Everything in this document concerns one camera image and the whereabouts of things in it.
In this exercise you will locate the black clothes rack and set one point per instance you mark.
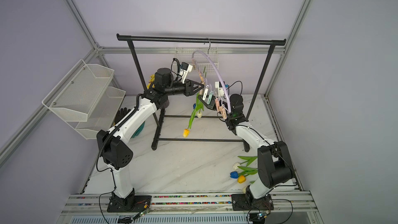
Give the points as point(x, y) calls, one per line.
point(234, 112)

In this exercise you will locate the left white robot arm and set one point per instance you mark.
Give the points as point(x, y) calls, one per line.
point(113, 143)

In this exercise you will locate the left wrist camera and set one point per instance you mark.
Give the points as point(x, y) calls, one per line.
point(184, 70)

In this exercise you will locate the black and yellow glove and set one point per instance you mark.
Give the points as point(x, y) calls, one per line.
point(121, 113)

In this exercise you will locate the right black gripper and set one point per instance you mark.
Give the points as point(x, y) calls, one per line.
point(212, 104)

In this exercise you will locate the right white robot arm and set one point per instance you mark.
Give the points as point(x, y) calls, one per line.
point(274, 165)

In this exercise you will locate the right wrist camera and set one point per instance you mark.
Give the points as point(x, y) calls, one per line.
point(219, 88)

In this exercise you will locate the metal base rail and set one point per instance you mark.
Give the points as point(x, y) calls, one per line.
point(281, 207)

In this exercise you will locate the green rubber work glove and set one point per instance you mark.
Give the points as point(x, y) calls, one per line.
point(138, 131)

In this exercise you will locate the white tulip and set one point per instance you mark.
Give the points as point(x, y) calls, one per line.
point(245, 162)
point(200, 94)

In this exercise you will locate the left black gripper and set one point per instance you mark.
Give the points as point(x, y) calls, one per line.
point(188, 87)

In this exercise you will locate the white wire wall basket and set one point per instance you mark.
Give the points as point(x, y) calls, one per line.
point(197, 60)

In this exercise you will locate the purple clip hanger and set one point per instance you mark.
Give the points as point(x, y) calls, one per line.
point(211, 77)

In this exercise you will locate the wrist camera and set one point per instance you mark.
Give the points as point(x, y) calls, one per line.
point(219, 88)
point(184, 70)

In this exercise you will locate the sunflower bouquet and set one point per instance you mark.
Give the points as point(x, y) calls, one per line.
point(150, 82)

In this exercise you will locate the white mesh shelf basket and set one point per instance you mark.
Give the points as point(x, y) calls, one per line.
point(85, 99)

